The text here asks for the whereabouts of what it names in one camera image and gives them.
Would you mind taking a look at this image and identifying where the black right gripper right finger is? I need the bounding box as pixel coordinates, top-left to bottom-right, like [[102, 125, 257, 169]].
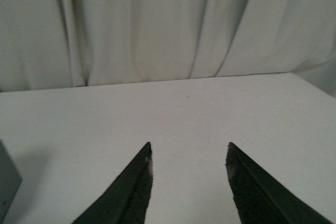
[[226, 142, 331, 223]]

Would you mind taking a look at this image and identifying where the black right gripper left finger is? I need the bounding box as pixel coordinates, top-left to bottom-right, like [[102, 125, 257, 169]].
[[74, 142, 153, 223]]

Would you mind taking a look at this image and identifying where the gray base block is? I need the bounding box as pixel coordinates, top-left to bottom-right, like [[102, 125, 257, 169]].
[[0, 140, 22, 223]]

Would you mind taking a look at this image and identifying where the white curtain backdrop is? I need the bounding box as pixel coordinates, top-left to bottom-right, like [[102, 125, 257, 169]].
[[1, 0, 335, 95]]

